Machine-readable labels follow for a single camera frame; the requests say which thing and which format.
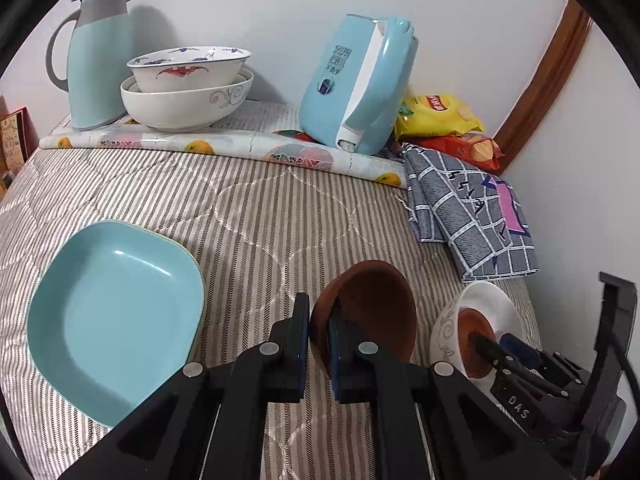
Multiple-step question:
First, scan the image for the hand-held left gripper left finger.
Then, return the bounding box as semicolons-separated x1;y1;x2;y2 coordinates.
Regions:
60;292;311;480

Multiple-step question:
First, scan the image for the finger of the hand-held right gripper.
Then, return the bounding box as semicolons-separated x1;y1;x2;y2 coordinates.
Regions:
497;332;588;401
469;331;539;429

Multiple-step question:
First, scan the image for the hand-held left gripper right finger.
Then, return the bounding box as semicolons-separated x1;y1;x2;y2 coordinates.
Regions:
327;307;576;480

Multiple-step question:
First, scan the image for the white bowl with grey swirls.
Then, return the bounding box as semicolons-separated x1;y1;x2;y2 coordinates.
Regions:
430;281;526;411
120;67;255;133

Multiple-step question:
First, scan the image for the small brown bowl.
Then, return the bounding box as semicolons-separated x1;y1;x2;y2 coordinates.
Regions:
310;260;417;381
457;308;498;378

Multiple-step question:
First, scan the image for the green plastic plate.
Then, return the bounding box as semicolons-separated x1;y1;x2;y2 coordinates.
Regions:
75;219;207;366

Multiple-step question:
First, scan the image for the blue plastic plate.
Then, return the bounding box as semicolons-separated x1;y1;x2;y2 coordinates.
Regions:
27;220;206;428

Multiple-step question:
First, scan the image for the striped quilted table cover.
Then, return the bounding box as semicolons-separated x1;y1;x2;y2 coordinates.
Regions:
0;110;543;480

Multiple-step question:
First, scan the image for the blue checkered cloth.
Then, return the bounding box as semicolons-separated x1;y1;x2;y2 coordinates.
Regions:
402;142;541;282

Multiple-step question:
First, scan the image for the fruit printed table mat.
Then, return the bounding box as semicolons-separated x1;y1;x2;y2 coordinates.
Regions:
40;100;408;190

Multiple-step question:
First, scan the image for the red chips bag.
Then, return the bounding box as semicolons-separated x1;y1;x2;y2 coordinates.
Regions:
422;130;502;171

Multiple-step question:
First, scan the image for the light blue electric kettle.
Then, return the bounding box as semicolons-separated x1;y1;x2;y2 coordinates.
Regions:
299;13;420;156

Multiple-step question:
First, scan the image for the yellow chips bag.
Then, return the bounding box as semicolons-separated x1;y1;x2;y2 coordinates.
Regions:
395;94;486;141

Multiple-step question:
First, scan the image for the blue and red patterned bowl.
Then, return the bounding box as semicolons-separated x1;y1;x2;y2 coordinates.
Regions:
126;46;252;93

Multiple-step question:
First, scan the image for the light blue thermos jug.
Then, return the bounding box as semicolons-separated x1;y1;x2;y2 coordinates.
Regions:
46;0;139;130

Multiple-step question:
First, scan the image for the patterned brown box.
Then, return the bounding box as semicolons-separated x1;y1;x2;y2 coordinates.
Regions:
0;106;32;171

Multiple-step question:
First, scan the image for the wooden door frame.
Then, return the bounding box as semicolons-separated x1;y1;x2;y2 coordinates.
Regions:
492;0;593;176

